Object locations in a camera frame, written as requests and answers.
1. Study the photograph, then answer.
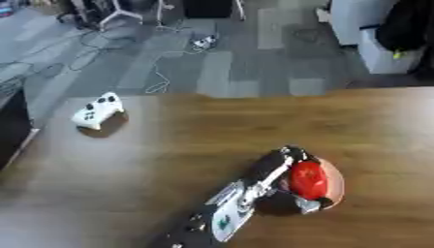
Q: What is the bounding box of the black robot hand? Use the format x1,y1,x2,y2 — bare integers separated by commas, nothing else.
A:
242,145,336,217

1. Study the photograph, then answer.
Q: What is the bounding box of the red round toy fruit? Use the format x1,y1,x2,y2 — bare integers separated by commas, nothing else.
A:
286,157,346,211

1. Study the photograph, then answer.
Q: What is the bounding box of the white storage box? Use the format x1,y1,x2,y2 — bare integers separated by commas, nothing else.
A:
357,26,427,76

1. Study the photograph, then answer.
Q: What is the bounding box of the white power strip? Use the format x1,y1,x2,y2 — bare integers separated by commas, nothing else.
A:
190,34,221,51

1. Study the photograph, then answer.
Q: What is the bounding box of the black cabinet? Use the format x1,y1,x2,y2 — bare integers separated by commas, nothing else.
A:
181,0,236,19

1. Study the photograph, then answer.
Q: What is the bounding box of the white cabinet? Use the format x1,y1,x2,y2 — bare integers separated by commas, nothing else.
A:
328,0,400,47

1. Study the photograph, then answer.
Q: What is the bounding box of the white game controller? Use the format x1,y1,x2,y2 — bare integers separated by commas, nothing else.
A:
69,91,128,132

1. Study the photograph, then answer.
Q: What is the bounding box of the black bag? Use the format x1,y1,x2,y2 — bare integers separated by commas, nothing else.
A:
373,0,434,53

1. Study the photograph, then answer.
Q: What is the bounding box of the white chair base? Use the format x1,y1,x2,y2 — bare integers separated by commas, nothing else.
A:
96,0,146,32

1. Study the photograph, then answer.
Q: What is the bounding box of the white cable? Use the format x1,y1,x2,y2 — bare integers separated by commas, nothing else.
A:
142,47,201,95

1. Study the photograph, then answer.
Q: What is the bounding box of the black cable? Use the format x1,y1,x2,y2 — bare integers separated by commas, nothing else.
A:
66,28,141,73

